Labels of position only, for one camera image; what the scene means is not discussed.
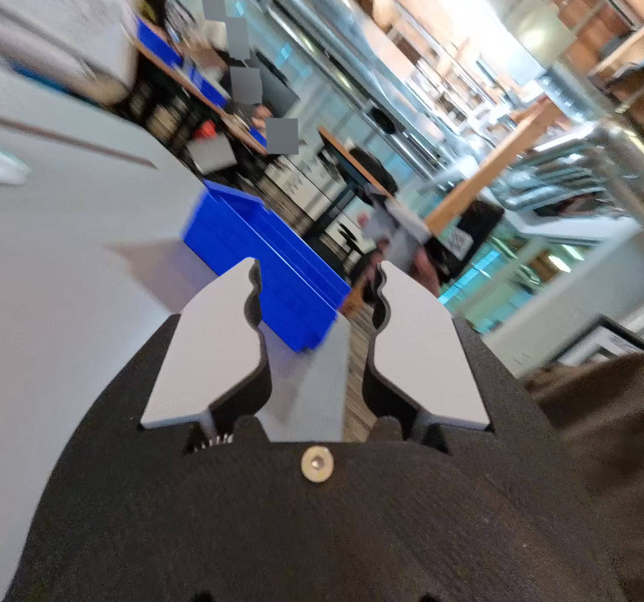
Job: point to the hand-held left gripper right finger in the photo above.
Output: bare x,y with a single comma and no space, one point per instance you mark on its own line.
432,360

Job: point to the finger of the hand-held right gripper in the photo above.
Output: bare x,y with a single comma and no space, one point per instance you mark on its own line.
405,255
397,219

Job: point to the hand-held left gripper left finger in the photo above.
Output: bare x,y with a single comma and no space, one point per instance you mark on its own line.
201,350

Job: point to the blue plastic bin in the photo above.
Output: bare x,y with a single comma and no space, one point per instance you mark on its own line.
261,260

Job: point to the grey desk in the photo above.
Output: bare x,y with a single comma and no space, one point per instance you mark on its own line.
75,260

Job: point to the person's right hand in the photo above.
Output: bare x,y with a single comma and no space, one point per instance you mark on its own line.
428,272

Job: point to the instruction sheet on clipboard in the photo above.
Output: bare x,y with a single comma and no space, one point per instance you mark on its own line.
115,84

